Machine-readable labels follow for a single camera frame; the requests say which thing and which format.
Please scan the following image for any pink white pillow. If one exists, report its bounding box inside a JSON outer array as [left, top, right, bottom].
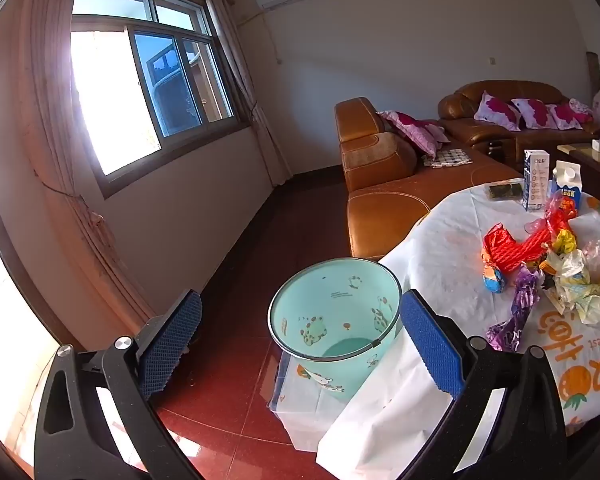
[[475, 91, 522, 132], [545, 103, 583, 131], [510, 97, 551, 130], [377, 110, 451, 158]]

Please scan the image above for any red foam net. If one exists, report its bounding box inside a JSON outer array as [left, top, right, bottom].
[[497, 220, 558, 276]]

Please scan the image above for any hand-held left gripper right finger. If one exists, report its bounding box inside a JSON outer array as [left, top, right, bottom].
[[399, 289, 568, 480]]

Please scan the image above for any white blue carton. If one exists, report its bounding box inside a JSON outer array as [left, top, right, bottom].
[[522, 149, 552, 212]]

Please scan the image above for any light green cartoon trash bin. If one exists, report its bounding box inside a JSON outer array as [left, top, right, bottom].
[[267, 257, 405, 402]]

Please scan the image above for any pink tied curtain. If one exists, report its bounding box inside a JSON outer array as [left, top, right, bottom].
[[17, 0, 203, 356]]

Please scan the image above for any checkered cloth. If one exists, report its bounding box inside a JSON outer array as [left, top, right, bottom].
[[420, 147, 473, 168]]

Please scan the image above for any yellow wrapper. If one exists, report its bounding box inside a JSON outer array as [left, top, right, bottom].
[[550, 229, 579, 256]]

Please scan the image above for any glass-topped coffee table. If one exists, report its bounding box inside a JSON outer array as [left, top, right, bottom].
[[555, 142, 600, 186]]

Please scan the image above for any sliding glass window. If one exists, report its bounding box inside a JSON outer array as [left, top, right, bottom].
[[70, 0, 253, 198]]

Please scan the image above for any blue orange snack wrapper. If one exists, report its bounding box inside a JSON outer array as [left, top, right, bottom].
[[481, 259, 510, 295]]

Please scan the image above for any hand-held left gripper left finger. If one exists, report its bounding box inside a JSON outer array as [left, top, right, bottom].
[[34, 289, 203, 480]]

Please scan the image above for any light pink cushion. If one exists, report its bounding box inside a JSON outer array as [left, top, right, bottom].
[[567, 97, 595, 123]]

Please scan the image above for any clear yellow-print wrapper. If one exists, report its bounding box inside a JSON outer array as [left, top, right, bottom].
[[539, 249, 600, 327]]

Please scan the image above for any pale tied curtain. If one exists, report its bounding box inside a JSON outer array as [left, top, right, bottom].
[[202, 0, 293, 188]]

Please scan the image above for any red crinkled wrapper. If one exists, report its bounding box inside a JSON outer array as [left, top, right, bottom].
[[544, 194, 580, 235]]

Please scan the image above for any white orange-print tablecloth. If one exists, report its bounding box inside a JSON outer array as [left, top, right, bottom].
[[316, 182, 600, 480]]

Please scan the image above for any dark flat packet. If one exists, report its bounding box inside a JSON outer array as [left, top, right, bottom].
[[485, 182, 525, 200]]

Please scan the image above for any blue gable-top milk carton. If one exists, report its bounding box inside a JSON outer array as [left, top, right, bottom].
[[550, 160, 586, 221]]

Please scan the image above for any brown leather chaise sofa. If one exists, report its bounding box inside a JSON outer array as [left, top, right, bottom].
[[334, 96, 526, 261]]

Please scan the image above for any purple foil wrapper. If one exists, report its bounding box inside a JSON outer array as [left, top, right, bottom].
[[486, 264, 545, 353]]

